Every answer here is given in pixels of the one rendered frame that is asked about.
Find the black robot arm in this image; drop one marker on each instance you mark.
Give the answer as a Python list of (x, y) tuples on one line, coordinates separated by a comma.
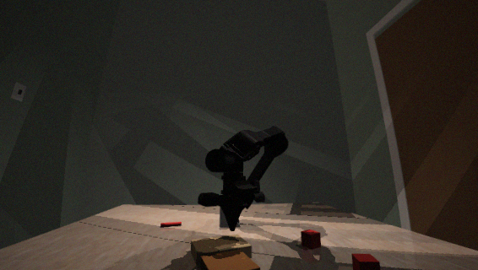
[(247, 144)]

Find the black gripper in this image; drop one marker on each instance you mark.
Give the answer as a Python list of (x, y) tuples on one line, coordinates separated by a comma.
[(228, 203)]

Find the red block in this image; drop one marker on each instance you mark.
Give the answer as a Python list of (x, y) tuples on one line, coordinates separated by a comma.
[(310, 239), (364, 262)]

